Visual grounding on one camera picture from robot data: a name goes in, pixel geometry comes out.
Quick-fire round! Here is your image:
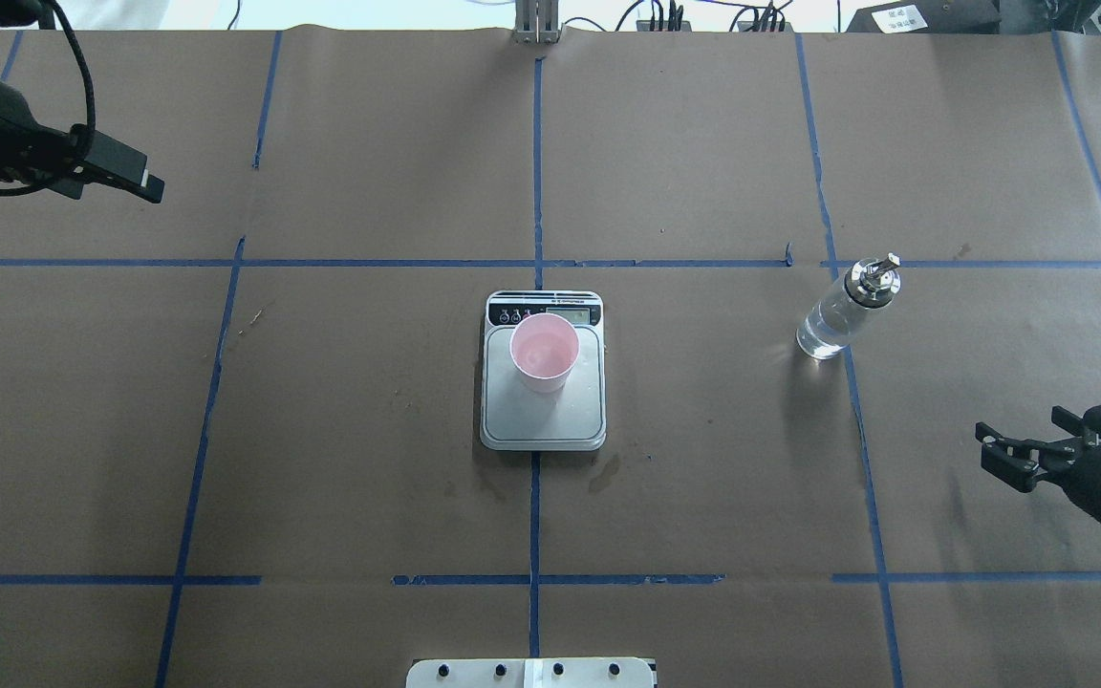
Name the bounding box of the black box with label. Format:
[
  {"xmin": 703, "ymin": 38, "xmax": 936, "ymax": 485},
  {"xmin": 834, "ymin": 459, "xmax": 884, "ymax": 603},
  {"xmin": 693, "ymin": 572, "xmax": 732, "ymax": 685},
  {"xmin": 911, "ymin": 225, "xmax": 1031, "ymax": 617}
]
[{"xmin": 843, "ymin": 1, "xmax": 1002, "ymax": 34}]

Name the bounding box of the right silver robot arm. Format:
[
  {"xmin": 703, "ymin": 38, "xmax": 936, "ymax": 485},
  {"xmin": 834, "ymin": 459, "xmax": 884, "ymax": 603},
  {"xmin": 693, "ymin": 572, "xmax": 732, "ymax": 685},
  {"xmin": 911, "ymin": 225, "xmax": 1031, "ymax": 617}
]
[{"xmin": 974, "ymin": 421, "xmax": 1101, "ymax": 526}]

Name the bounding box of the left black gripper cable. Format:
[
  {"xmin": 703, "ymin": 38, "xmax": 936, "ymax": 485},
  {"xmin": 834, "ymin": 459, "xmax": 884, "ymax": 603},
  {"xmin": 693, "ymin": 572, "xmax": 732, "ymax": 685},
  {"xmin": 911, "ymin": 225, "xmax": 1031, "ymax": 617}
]
[{"xmin": 0, "ymin": 0, "xmax": 97, "ymax": 197}]

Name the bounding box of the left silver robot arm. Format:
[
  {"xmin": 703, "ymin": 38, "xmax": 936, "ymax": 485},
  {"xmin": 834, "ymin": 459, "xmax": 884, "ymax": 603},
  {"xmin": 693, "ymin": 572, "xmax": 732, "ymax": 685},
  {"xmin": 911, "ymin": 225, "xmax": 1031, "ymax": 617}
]
[{"xmin": 0, "ymin": 1, "xmax": 165, "ymax": 204}]

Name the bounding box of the clear glass sauce bottle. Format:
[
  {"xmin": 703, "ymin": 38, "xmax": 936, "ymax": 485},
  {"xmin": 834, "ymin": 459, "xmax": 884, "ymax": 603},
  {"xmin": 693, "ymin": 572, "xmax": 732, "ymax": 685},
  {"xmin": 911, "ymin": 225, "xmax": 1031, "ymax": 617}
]
[{"xmin": 795, "ymin": 252, "xmax": 903, "ymax": 360}]

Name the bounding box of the pink plastic cup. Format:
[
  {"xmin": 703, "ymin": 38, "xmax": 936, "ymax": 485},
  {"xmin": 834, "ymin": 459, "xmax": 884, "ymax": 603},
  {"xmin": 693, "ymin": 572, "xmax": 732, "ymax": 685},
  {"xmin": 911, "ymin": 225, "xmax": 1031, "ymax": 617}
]
[{"xmin": 508, "ymin": 312, "xmax": 580, "ymax": 395}]

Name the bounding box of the silver digital kitchen scale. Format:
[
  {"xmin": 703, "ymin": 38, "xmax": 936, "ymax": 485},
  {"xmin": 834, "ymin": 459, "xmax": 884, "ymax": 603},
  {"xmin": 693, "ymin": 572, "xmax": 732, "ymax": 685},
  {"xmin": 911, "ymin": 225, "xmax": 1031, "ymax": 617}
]
[{"xmin": 478, "ymin": 290, "xmax": 608, "ymax": 452}]

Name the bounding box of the aluminium frame post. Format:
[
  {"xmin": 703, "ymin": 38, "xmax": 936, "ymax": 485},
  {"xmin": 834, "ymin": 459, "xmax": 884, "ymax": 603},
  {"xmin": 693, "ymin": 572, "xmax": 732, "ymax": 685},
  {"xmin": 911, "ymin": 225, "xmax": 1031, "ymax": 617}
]
[{"xmin": 512, "ymin": 0, "xmax": 562, "ymax": 45}]

